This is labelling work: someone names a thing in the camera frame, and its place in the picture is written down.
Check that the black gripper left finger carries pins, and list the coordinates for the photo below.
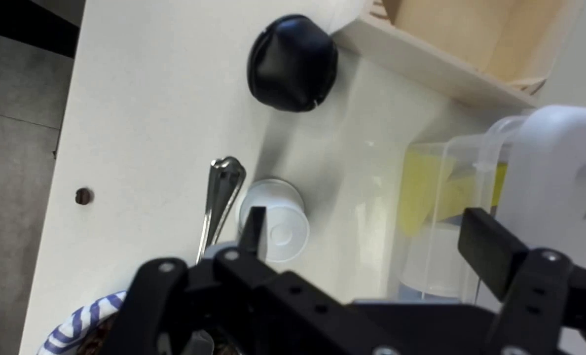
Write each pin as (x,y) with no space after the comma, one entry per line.
(249,239)

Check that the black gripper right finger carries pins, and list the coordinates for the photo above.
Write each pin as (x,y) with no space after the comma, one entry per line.
(494,252)

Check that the white coffee pod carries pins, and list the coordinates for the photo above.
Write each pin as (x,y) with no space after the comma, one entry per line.
(287,227)

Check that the black soft object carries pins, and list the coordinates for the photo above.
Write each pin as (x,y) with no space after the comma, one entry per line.
(293,63)

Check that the brown wooden box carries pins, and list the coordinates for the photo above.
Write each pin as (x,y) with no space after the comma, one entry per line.
(490,53)

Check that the clear plastic container white lid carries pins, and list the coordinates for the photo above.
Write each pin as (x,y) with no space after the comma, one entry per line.
(528,172)

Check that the blue striped white bowl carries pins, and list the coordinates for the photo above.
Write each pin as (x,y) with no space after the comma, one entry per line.
(68,335)

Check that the silver spoon handle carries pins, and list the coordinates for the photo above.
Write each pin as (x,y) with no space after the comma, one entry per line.
(224,183)

